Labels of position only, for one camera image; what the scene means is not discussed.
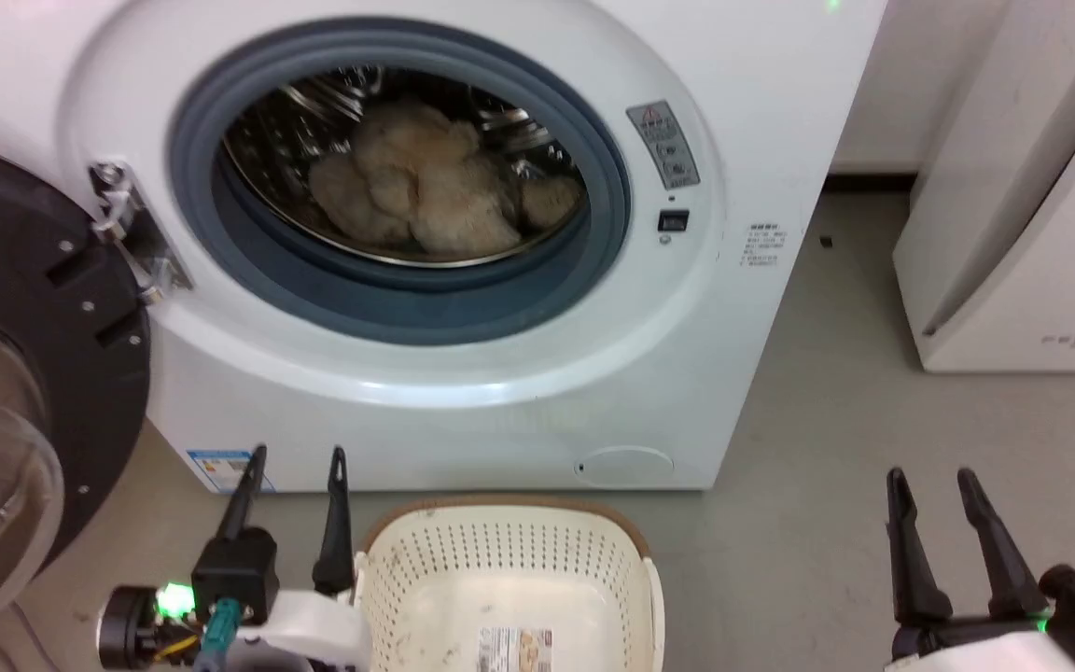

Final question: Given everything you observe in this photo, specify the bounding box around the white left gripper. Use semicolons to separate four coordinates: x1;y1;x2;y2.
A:
97;445;372;672

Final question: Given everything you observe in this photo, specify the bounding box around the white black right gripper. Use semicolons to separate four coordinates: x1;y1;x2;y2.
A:
885;469;1075;672

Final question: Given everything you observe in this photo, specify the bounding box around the beige plush toy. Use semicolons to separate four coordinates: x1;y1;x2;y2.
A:
308;99;585;259

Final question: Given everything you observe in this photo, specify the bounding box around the white front-load washing machine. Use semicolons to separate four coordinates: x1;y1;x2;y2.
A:
0;0;891;494

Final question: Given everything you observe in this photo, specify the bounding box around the cream perforated laundry basket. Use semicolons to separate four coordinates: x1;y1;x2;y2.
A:
352;497;665;672

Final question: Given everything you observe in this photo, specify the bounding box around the printed basket label sticker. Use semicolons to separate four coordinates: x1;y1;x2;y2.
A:
477;626;554;672

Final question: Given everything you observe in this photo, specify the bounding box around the blue energy label sticker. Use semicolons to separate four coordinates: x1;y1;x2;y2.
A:
186;450;275;495

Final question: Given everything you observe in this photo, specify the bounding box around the metal washer door hinge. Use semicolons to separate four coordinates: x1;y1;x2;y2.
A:
90;161;193;304

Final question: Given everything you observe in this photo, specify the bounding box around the black round washer door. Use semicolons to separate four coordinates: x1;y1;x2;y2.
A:
0;135;152;651

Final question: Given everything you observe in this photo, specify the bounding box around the white cabinet appliance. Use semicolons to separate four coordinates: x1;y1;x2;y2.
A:
892;0;1075;374

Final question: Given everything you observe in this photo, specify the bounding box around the grey warning label sticker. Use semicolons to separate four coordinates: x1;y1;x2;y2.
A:
626;100;701;191

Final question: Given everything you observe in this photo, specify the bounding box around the teal yellow gripper cable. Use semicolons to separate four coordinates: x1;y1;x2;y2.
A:
153;599;244;672

